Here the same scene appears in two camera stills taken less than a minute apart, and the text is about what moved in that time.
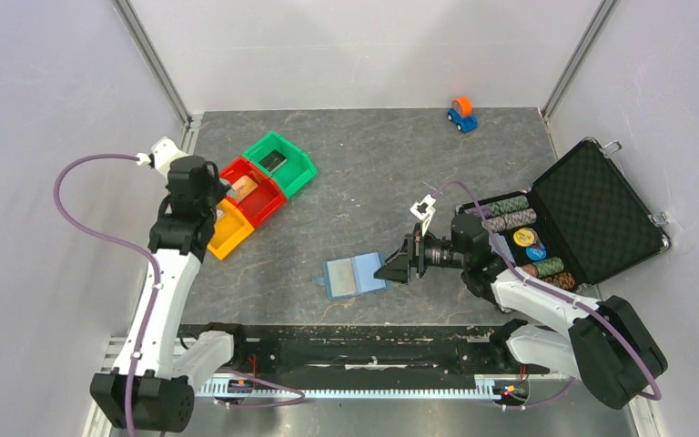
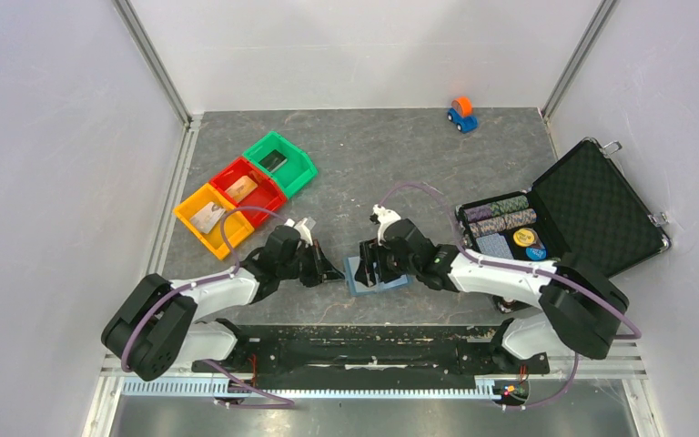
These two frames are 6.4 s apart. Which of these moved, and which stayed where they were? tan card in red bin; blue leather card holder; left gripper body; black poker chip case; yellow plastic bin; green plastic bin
Moved: left gripper body; blue leather card holder
Stayed: tan card in red bin; black poker chip case; green plastic bin; yellow plastic bin
